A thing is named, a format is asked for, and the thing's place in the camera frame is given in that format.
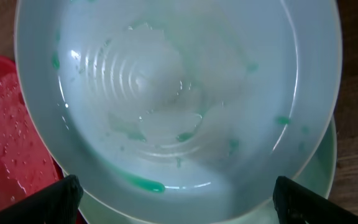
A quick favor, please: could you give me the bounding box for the white plate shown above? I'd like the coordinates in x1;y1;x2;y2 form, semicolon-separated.
15;0;342;223
76;119;337;224

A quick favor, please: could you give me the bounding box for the red plastic tray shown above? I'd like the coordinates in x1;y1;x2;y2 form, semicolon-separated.
0;56;63;211

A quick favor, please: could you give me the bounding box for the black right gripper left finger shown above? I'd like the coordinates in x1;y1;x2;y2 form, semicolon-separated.
0;175;83;224

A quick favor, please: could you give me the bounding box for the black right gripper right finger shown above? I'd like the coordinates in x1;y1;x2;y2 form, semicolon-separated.
273;176;358;224

